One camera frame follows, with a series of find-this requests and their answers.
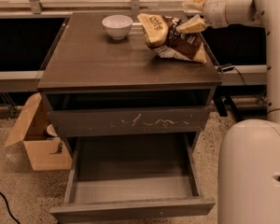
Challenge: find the white ceramic bowl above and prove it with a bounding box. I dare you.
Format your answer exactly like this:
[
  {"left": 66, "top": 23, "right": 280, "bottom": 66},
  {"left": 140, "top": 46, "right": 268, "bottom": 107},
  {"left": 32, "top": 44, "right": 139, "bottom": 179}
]
[{"left": 102, "top": 15, "right": 133, "bottom": 40}]

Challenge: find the black wheeled stand leg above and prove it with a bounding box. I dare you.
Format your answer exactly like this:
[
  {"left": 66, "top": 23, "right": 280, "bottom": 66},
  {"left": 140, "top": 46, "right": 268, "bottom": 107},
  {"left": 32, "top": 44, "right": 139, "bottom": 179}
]
[{"left": 213, "top": 93, "right": 244, "bottom": 122}]

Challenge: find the open grey middle drawer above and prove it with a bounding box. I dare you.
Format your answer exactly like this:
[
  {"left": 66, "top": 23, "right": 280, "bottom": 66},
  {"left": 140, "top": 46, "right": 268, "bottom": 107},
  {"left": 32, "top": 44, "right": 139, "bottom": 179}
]
[{"left": 51, "top": 133, "right": 215, "bottom": 224}]

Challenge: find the black floor cable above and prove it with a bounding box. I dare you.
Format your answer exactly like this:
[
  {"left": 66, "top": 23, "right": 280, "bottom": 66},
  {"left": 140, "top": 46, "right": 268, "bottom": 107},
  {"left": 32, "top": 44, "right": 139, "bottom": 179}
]
[{"left": 0, "top": 188, "right": 22, "bottom": 224}]

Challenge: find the black power adapter with cable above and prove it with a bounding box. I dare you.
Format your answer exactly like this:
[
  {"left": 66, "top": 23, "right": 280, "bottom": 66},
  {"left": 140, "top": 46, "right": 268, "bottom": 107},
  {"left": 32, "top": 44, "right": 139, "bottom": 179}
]
[{"left": 217, "top": 63, "right": 246, "bottom": 86}]

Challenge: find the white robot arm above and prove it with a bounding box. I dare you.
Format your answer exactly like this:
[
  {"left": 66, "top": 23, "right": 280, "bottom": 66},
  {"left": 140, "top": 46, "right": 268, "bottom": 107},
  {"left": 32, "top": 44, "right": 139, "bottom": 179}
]
[{"left": 183, "top": 0, "right": 280, "bottom": 224}]

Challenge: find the grey top drawer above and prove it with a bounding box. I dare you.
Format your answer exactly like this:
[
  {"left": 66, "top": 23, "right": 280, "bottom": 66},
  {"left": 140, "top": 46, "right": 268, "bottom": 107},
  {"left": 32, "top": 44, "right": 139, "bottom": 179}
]
[{"left": 46, "top": 91, "right": 209, "bottom": 137}]

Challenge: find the brown and yellow chip bag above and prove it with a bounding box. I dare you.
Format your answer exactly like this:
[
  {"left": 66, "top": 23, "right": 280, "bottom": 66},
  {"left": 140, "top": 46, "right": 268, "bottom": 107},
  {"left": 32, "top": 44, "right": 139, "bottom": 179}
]
[{"left": 137, "top": 14, "right": 206, "bottom": 63}]

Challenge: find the grey drawer cabinet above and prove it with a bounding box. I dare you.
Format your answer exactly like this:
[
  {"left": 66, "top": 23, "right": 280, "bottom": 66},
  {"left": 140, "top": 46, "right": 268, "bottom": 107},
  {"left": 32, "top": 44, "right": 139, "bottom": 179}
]
[{"left": 37, "top": 13, "right": 221, "bottom": 143}]

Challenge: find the open cardboard box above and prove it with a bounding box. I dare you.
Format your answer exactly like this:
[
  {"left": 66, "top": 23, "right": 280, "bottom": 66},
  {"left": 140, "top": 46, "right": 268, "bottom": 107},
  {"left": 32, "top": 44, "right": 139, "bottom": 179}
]
[{"left": 5, "top": 93, "right": 72, "bottom": 171}]

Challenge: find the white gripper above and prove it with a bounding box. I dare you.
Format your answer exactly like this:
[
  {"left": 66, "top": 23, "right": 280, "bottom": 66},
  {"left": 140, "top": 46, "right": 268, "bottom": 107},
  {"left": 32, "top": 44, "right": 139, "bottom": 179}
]
[{"left": 176, "top": 0, "right": 229, "bottom": 34}]

